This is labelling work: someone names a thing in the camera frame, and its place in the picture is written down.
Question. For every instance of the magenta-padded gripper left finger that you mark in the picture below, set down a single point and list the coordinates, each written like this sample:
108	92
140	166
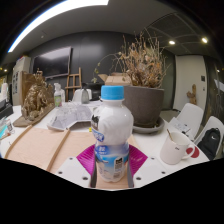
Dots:
85	156

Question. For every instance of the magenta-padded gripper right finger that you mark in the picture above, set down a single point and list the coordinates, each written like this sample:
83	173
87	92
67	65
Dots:
138	158

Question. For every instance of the blue-capped white drink bottle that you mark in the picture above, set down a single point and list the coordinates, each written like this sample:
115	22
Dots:
111	126

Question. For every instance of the grey plant pot saucer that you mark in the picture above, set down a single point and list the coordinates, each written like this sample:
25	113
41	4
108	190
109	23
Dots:
150	130

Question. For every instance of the white ceramic mug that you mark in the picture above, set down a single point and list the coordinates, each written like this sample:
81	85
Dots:
173	150

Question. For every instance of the wooden stir stick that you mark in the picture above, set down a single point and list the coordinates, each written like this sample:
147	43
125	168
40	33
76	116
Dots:
169	134

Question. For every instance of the clear plastic model sheet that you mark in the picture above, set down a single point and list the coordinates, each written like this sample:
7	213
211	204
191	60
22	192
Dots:
70	116

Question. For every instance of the pale wooden board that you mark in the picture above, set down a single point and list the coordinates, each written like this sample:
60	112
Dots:
33	146

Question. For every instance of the stack of papers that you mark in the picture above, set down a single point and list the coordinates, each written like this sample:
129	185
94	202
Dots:
181	126

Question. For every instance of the grey pot with dried plant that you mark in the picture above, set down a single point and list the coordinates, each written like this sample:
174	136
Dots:
145	105

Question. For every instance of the white plastic chair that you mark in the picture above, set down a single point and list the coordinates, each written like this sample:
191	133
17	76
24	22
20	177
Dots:
77	96
191	115
213	121

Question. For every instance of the wooden easel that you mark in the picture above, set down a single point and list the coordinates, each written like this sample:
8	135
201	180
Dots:
73	87

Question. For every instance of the small white figurine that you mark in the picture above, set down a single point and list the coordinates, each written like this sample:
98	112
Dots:
58	90
4	91

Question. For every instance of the golden relief sculpture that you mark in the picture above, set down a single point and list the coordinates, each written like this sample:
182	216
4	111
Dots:
36	98

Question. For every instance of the cardboard box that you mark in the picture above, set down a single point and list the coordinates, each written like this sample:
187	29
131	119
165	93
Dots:
115	80

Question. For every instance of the wooden figure sculpture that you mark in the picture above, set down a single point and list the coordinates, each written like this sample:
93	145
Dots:
192	95

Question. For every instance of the colourful printed packet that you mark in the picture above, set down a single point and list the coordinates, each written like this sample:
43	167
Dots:
5	128

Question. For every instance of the white cabinet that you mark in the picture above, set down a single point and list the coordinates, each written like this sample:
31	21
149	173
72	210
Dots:
20	70

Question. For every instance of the round ceiling light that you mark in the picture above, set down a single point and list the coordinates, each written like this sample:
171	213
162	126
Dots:
171	42
204	40

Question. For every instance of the long ceiling light strip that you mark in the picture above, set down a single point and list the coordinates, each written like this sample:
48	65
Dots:
50	15

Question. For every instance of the dark wall screen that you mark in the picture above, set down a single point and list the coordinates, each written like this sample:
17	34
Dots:
51	62

